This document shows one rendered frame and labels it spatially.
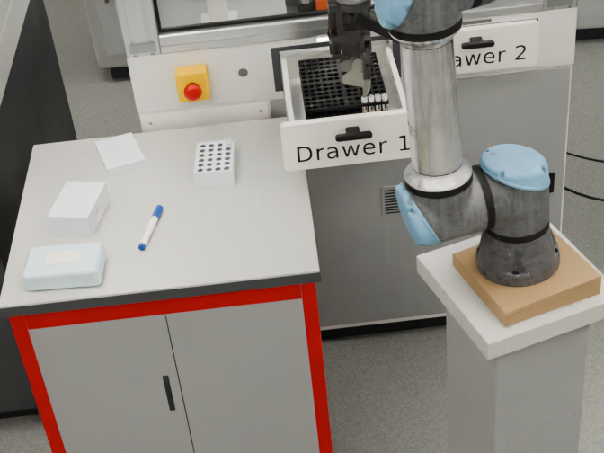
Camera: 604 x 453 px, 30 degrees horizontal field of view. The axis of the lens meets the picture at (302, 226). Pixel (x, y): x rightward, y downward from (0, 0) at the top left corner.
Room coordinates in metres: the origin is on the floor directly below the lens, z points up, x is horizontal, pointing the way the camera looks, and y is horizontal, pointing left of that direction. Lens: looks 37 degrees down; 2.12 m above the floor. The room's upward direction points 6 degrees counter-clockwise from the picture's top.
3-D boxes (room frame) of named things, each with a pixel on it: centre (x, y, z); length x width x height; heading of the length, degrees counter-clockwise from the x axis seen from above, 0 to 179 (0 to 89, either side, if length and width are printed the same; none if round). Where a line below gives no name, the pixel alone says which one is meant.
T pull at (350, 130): (1.92, -0.12, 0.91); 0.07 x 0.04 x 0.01; 91
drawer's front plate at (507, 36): (2.27, -0.43, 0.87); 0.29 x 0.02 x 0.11; 91
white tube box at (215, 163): (2.06, 0.17, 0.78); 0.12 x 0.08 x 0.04; 177
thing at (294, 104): (2.16, -0.12, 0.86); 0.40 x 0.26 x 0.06; 1
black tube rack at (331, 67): (2.15, -0.12, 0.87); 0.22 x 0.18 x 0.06; 1
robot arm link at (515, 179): (1.60, -0.37, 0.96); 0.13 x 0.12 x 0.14; 100
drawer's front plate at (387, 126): (1.95, -0.12, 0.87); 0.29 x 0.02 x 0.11; 91
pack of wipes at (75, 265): (1.75, 0.47, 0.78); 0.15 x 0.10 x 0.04; 87
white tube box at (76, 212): (1.93, 0.46, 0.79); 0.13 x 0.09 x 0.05; 167
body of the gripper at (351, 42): (2.05, -0.14, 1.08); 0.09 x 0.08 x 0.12; 91
